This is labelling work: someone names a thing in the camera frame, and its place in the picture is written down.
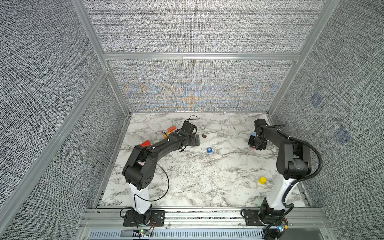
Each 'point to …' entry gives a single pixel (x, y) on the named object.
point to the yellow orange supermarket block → (165, 136)
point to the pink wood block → (254, 148)
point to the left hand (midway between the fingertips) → (192, 140)
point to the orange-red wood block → (173, 128)
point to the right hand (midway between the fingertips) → (254, 145)
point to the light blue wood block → (253, 134)
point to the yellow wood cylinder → (262, 180)
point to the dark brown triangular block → (204, 136)
